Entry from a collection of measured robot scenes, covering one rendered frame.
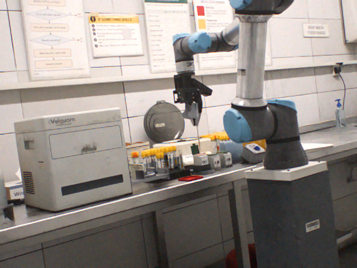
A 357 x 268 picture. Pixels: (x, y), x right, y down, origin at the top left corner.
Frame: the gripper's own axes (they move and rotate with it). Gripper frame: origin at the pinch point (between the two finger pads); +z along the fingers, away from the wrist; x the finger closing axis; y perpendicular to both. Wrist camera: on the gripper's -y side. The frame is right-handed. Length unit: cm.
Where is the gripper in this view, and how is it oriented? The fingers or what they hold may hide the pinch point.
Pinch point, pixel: (196, 122)
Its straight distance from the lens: 186.5
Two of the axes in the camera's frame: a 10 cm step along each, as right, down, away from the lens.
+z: 1.3, 9.9, 0.5
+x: 6.0, -0.4, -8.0
